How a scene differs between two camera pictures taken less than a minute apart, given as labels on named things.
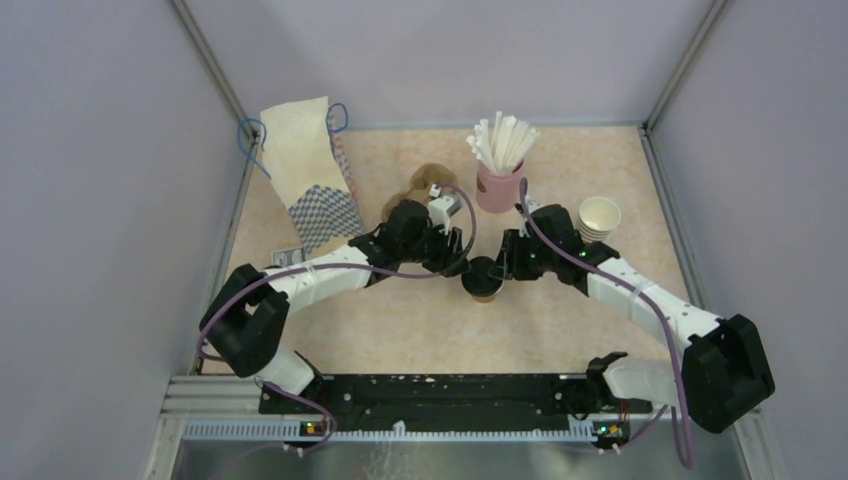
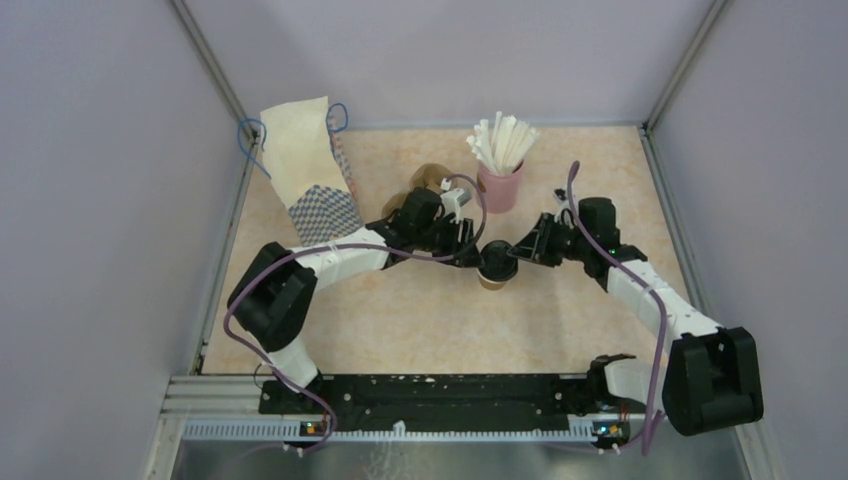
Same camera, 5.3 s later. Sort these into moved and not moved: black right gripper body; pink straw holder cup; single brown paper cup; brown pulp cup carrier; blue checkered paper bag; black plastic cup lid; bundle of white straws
Moved: black right gripper body; single brown paper cup; black plastic cup lid
Not moved: bundle of white straws; pink straw holder cup; brown pulp cup carrier; blue checkered paper bag
